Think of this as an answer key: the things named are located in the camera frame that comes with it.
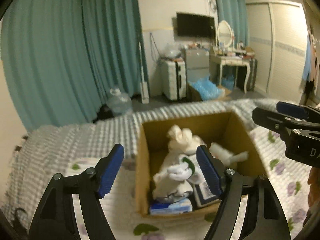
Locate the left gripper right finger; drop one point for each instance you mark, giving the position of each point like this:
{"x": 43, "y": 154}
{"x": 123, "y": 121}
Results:
{"x": 264, "y": 217}

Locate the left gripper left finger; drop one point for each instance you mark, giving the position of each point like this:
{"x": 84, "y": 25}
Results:
{"x": 55, "y": 216}

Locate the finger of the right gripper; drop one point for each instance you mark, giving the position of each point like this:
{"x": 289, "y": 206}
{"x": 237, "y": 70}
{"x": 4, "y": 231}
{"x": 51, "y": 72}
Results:
{"x": 306, "y": 113}
{"x": 277, "y": 122}

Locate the white cloth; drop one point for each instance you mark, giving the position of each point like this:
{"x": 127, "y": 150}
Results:
{"x": 225, "y": 156}

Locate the cream cloth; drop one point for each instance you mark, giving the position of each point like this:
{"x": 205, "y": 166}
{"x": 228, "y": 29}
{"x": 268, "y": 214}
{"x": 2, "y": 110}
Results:
{"x": 183, "y": 141}

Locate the person's right hand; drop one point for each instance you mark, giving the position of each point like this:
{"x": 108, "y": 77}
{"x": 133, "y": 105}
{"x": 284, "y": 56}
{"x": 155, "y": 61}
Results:
{"x": 313, "y": 182}

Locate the white floral quilt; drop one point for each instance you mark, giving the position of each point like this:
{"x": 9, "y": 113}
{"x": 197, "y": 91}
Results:
{"x": 288, "y": 177}

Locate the hanging clothes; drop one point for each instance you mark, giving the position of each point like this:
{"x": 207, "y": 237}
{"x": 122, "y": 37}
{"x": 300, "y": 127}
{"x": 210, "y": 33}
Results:
{"x": 310, "y": 76}

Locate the grey checked blanket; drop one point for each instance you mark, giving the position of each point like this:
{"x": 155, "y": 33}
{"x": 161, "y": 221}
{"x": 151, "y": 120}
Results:
{"x": 42, "y": 153}

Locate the white packet in box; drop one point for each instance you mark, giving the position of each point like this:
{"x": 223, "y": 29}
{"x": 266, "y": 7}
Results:
{"x": 203, "y": 196}

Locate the white dressing table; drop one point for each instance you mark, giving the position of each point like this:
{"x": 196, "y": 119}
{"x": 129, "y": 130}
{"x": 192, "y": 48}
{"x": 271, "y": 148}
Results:
{"x": 218, "y": 62}

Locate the blue plastic bags pile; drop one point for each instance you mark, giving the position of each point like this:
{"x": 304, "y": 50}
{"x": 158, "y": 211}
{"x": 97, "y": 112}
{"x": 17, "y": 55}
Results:
{"x": 204, "y": 90}

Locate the blue tissue pack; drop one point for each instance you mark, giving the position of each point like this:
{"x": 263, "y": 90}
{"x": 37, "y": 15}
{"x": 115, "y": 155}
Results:
{"x": 179, "y": 207}

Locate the white wardrobe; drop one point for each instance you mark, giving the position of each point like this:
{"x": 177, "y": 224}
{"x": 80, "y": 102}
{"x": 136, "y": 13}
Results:
{"x": 278, "y": 35}

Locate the white sock green trim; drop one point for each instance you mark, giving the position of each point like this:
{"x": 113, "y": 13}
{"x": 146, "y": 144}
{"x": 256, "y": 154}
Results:
{"x": 182, "y": 171}

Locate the grey small fridge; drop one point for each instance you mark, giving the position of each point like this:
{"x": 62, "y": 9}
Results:
{"x": 196, "y": 64}

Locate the white oval vanity mirror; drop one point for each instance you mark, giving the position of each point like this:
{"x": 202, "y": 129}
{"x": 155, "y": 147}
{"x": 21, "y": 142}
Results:
{"x": 224, "y": 34}

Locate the white suitcase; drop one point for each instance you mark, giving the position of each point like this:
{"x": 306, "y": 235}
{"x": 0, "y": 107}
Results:
{"x": 173, "y": 77}

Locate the teal curtain right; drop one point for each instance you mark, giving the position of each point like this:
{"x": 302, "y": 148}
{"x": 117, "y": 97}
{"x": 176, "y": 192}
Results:
{"x": 234, "y": 12}

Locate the teal curtain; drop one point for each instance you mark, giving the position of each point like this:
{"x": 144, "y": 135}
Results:
{"x": 234, "y": 12}
{"x": 62, "y": 57}

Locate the teal curtain left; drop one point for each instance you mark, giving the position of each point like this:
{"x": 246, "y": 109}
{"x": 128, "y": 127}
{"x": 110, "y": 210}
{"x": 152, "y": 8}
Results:
{"x": 62, "y": 57}

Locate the black wall television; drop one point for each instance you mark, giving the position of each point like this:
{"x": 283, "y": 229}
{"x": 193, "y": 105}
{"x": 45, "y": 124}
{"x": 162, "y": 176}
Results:
{"x": 192, "y": 25}

